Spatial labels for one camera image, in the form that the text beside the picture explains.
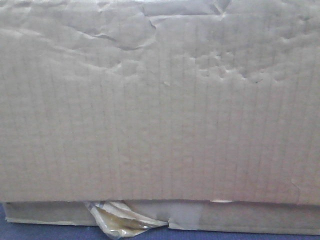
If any peeling clear packing tape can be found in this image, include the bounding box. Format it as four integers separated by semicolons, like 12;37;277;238
83;201;168;240

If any brown corrugated cardboard box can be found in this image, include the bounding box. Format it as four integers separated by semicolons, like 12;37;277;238
0;0;320;235

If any blue fabric table cover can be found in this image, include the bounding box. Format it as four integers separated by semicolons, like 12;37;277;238
0;206;320;240

